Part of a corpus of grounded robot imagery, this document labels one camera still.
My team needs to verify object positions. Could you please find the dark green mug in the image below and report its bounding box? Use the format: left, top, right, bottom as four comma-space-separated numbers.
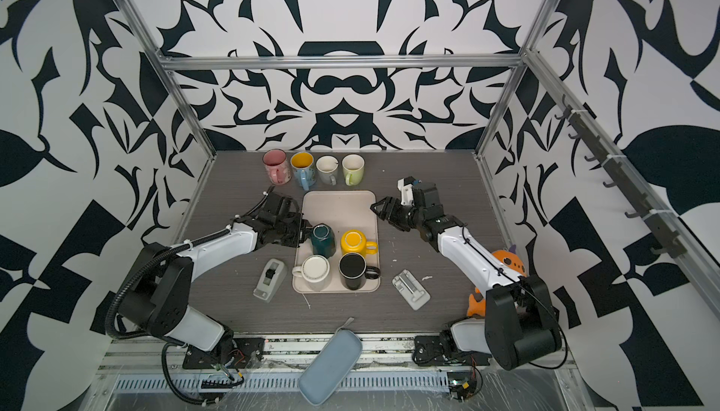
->
310, 223, 337, 259

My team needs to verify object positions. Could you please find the pink ceramic mug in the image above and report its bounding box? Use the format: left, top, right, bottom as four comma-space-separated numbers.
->
262, 148, 292, 185

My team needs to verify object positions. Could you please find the light blue butterfly mug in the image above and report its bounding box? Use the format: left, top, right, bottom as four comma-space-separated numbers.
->
290, 152, 316, 192

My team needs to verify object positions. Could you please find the grey ceramic mug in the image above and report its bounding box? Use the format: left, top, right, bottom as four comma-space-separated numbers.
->
316, 155, 339, 186

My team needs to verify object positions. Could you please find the yellow mug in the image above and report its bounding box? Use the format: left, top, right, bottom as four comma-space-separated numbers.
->
340, 229, 379, 257

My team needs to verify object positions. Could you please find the black mug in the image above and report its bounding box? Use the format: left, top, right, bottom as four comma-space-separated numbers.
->
339, 253, 381, 291

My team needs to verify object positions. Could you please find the light green mug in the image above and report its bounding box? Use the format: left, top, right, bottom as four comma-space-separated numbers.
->
341, 154, 365, 186

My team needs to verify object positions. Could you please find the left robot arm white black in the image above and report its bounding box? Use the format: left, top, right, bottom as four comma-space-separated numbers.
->
104, 189, 311, 352

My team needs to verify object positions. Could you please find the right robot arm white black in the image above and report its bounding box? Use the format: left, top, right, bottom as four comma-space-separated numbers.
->
370, 177, 567, 371

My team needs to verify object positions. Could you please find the white cream mug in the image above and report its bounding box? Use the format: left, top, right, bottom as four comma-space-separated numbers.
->
292, 255, 331, 293

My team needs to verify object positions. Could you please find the beige serving tray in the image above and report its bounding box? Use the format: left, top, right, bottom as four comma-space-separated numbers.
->
292, 191, 380, 295

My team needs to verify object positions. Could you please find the orange shark plush toy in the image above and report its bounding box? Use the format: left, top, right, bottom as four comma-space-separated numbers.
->
466, 245, 528, 318

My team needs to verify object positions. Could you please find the blue-grey pencil case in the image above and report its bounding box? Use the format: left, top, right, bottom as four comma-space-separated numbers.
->
298, 317, 363, 407

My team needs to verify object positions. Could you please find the green circuit board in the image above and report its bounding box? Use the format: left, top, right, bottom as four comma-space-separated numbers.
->
447, 369, 484, 402

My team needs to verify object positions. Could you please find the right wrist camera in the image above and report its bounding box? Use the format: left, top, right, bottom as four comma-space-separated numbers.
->
397, 177, 422, 207

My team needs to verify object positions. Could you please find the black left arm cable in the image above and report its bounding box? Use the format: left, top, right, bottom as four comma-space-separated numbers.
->
104, 185, 277, 407

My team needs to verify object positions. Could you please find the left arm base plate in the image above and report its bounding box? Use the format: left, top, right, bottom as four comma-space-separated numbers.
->
182, 330, 266, 370

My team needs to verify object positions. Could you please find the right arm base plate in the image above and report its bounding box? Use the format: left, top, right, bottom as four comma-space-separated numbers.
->
412, 328, 491, 367

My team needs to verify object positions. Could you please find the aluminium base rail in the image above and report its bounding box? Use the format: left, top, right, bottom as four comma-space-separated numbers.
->
100, 329, 578, 373

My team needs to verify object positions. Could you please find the white cable duct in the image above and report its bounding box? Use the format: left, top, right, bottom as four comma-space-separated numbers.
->
114, 371, 449, 393

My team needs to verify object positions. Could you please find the wall hook rack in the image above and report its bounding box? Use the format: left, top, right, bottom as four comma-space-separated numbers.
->
557, 96, 687, 258

